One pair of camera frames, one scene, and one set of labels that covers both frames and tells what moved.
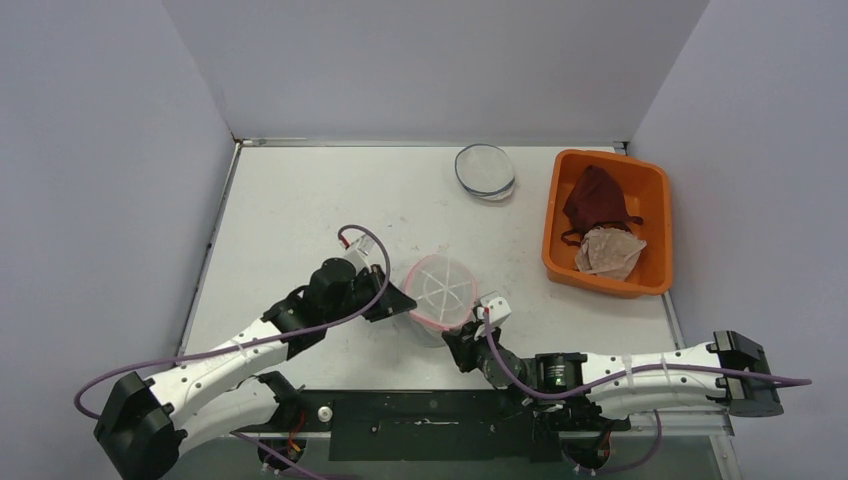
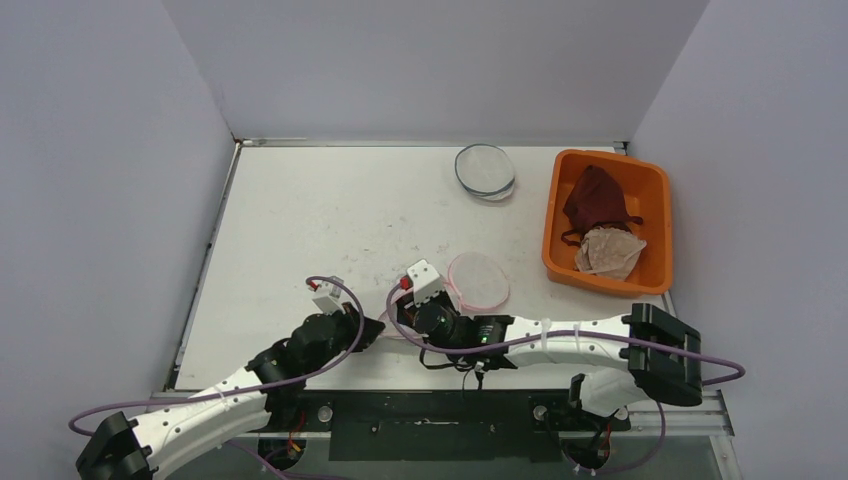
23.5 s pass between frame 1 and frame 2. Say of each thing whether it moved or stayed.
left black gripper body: moved
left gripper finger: moved
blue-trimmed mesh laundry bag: stayed
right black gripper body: moved
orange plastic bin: stayed
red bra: stayed
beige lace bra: stayed
